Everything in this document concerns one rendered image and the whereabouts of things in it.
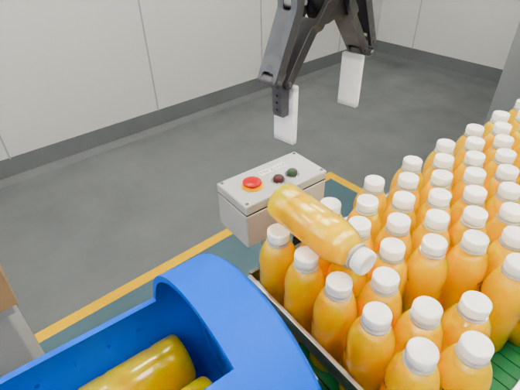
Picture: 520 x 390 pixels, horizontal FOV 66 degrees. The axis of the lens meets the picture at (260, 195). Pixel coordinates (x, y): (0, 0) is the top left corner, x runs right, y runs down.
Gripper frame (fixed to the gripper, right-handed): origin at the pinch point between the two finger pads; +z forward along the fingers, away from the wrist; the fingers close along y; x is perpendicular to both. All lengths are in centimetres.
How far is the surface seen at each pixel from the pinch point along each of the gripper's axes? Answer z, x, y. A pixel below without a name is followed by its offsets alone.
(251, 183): 20.9, 17.2, 4.7
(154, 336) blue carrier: 26.6, 7.3, -25.6
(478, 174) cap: 22.9, -13.1, 38.6
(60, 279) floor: 132, 145, -7
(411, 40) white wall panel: 109, 166, 424
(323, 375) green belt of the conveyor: 42.1, -9.1, -6.7
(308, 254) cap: 22.9, -1.2, -1.9
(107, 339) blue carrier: 22.8, 8.8, -30.9
